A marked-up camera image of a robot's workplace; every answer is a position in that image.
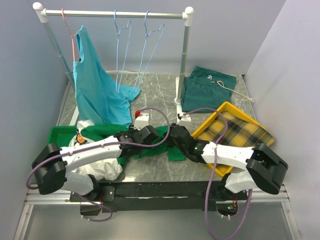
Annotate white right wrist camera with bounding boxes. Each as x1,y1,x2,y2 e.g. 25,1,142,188
177,112,191,127

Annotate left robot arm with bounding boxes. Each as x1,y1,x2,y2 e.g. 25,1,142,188
31,125,159,201

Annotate pink wire hanger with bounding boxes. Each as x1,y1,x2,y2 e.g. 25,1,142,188
61,8,76,62

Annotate blue wire hanger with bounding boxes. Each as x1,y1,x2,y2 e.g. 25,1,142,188
134,10,165,93
113,10,132,94

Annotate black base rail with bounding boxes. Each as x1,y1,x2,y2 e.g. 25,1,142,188
68,179,251,213

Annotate yellow plastic tray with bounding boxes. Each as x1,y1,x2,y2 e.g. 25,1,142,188
192,101,261,177

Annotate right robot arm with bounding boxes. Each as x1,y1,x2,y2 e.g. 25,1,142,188
168,123,289,200

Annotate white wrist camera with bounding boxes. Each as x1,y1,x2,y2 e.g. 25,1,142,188
177,112,191,127
133,110,150,130

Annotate green t shirt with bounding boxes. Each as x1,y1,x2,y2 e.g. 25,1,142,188
81,123,187,162

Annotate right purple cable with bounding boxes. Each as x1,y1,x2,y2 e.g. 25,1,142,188
183,107,253,240

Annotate white clothes rack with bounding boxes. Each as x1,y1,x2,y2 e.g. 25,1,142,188
32,2,194,120

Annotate dark green pants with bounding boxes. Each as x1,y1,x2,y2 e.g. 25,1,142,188
180,65,256,113

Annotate green plastic tray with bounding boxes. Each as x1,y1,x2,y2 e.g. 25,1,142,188
47,124,126,166

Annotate yellow plaid cloth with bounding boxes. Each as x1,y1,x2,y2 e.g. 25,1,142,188
196,111,275,147

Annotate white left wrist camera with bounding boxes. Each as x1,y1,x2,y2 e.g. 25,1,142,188
133,110,150,130

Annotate turquoise t shirt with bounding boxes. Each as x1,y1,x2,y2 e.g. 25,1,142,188
73,26,141,127

